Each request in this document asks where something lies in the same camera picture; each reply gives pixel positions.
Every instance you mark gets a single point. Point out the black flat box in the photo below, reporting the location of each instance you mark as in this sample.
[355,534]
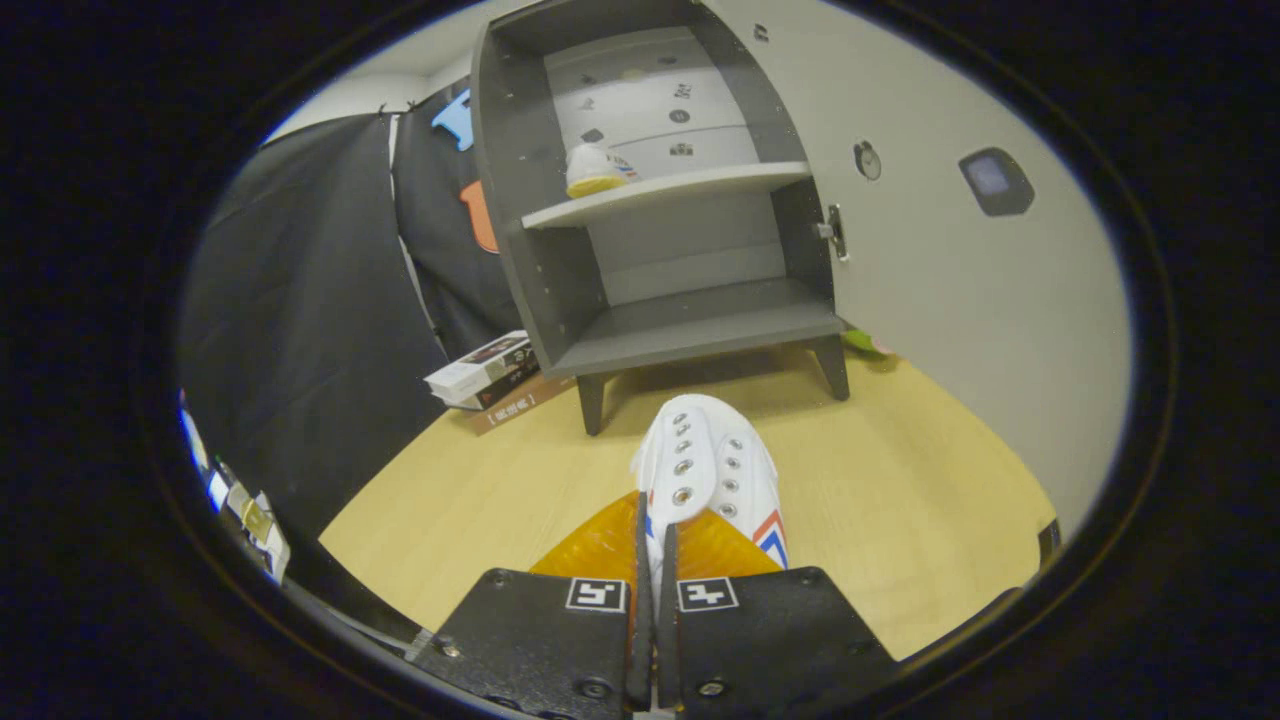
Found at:
[515,375]

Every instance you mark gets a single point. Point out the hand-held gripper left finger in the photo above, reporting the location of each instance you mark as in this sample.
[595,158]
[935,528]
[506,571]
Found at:
[540,640]

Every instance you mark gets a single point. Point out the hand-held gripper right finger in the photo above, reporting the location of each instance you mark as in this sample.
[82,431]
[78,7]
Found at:
[780,640]

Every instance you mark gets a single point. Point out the dark grey shoe cabinet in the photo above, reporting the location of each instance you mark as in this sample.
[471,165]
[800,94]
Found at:
[700,320]

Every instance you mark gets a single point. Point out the black backdrop cloth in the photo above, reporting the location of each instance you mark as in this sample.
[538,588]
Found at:
[300,330]

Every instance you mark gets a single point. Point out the white yellow packet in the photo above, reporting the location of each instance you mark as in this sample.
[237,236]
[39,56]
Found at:
[258,520]

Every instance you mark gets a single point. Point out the white shoe with striped side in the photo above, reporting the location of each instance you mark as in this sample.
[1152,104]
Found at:
[705,460]
[595,172]

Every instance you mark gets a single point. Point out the brown book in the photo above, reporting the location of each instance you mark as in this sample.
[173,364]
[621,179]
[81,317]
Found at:
[520,405]

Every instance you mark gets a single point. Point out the white flat box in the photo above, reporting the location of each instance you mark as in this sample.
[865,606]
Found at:
[470,368]

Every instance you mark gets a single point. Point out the small green object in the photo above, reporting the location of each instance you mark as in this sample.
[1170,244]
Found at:
[865,343]

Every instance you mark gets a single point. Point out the light grey shoe cabinet door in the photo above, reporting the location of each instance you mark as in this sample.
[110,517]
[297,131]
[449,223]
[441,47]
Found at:
[960,300]

